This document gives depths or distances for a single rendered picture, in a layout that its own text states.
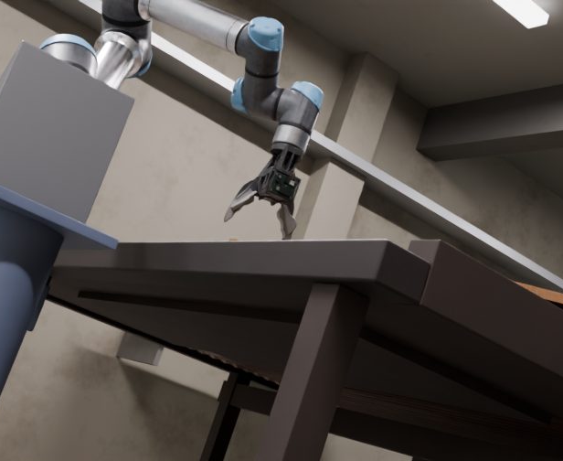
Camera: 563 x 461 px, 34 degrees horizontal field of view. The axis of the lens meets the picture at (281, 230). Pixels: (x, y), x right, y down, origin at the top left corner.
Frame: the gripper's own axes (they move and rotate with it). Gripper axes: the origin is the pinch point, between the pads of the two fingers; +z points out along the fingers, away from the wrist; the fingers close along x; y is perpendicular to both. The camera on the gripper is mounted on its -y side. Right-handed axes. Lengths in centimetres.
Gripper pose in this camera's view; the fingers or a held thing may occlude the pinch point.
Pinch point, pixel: (254, 236)
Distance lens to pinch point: 196.7
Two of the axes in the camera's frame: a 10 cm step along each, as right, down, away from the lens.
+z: -3.2, 9.2, -2.3
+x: 8.8, 3.8, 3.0
